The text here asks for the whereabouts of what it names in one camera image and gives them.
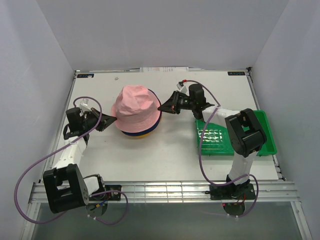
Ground green plastic tray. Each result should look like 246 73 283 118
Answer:
195 107 277 158

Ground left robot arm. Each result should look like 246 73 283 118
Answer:
43 107 117 214

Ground yellow bucket hat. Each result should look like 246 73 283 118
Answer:
125 130 153 138

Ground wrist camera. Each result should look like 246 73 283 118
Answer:
79 98 91 113
176 80 188 94

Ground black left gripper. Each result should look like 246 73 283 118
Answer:
81 107 116 132

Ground paper label strip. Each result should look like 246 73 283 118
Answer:
139 66 189 73

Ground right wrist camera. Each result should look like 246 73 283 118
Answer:
176 80 188 94

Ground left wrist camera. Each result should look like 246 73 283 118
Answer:
79 98 91 113

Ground aluminium front rail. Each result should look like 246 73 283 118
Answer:
27 181 301 205

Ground pink hat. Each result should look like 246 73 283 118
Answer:
110 84 161 133

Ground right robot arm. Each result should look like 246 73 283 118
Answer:
158 80 267 200

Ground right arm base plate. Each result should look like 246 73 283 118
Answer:
204 182 256 200

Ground blue beanie hat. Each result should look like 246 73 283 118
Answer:
121 88 163 137

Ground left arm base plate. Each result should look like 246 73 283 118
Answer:
89 185 122 202

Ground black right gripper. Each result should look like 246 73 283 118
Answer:
158 90 196 115

